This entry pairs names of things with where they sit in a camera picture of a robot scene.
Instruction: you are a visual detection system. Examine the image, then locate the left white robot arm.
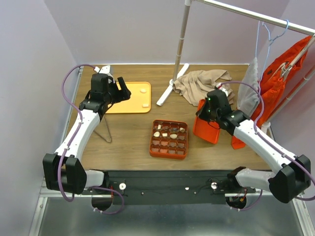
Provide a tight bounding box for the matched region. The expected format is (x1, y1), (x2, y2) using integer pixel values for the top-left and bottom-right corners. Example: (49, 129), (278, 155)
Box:
(43, 73), (131, 194)

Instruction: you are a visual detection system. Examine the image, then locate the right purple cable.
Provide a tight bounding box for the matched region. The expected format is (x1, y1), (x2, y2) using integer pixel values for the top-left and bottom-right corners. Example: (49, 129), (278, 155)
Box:
(218, 81), (315, 211)

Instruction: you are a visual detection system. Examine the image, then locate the blue wire hanger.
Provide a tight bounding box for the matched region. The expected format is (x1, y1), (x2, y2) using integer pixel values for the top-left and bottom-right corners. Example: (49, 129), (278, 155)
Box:
(254, 19), (290, 84)

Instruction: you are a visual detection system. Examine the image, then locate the small orange cloth piece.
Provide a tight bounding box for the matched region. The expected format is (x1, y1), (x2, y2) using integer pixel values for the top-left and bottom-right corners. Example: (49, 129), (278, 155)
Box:
(231, 136), (246, 149)

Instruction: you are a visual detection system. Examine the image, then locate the purple cable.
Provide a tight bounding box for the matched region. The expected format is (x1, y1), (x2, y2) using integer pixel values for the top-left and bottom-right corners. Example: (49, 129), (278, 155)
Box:
(58, 63), (125, 215)
(218, 81), (315, 211)

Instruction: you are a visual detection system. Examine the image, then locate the beige crumpled cloth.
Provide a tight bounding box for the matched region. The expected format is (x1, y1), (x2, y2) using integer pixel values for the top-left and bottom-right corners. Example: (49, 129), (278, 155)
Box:
(173, 69), (232, 107)

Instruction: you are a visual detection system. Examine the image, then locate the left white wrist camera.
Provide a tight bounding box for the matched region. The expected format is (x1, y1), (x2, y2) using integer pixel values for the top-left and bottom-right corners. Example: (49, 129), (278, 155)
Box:
(94, 65), (113, 77)

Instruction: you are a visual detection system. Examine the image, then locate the orange box lid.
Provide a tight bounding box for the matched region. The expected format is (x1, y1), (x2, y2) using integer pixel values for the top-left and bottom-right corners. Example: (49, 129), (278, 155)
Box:
(192, 99), (221, 145)

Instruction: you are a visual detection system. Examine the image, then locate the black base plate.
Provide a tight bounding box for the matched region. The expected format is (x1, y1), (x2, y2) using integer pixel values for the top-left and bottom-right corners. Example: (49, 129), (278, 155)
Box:
(86, 170), (255, 205)

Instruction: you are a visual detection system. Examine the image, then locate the orange garment on hanger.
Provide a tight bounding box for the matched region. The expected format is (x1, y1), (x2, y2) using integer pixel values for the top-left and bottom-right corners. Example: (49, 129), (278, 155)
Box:
(251, 36), (311, 127)

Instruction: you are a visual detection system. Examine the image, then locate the grey garment on hanger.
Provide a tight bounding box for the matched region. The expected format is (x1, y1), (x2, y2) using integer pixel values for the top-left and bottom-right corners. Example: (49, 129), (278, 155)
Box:
(237, 58), (260, 117)

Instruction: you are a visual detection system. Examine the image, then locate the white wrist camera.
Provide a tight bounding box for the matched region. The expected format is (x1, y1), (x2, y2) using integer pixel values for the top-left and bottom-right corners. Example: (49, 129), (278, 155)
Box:
(219, 86), (234, 97)
(94, 65), (113, 77)

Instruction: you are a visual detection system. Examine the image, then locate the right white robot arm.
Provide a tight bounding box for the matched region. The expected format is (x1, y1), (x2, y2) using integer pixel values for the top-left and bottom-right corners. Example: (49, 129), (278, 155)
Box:
(196, 89), (315, 203)

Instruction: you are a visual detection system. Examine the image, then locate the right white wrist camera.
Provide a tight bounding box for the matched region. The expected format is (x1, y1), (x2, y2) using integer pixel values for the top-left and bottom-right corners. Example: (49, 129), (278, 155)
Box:
(219, 86), (234, 97)

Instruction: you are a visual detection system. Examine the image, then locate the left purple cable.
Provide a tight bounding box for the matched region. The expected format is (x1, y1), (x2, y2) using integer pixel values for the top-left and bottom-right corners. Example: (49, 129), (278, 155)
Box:
(58, 63), (125, 215)

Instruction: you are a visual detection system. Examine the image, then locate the wooden clothes hanger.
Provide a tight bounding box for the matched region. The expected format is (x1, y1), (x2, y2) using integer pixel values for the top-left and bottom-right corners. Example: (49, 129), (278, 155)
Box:
(281, 35), (315, 81)

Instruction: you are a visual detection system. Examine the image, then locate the orange compartment box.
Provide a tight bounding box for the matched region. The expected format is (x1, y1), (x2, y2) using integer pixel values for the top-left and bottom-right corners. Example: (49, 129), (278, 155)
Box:
(149, 119), (188, 160)

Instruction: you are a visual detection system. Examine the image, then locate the aluminium rail frame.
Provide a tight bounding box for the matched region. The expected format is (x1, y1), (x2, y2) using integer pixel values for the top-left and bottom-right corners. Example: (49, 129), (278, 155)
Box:
(31, 64), (315, 236)

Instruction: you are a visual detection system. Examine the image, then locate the light orange tray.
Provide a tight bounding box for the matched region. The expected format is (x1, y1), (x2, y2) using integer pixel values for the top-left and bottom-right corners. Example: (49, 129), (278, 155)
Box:
(106, 82), (152, 114)

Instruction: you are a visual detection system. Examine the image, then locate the white clothes rack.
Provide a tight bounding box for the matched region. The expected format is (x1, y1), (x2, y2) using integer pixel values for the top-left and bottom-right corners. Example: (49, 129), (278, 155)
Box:
(156, 0), (315, 133)

